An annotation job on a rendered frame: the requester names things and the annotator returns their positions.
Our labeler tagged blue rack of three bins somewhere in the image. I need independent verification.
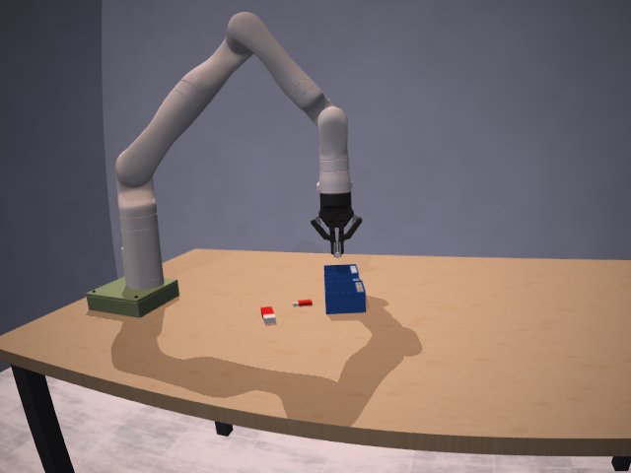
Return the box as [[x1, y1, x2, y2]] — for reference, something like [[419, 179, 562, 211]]
[[323, 264, 366, 314]]

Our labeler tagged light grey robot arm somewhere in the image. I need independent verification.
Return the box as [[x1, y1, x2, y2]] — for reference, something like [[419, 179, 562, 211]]
[[115, 12, 352, 290]]

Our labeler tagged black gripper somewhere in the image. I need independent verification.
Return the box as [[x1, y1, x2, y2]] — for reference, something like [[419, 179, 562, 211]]
[[311, 192, 362, 255]]

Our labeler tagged red and white eraser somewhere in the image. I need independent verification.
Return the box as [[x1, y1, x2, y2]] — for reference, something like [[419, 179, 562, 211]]
[[261, 306, 276, 324]]

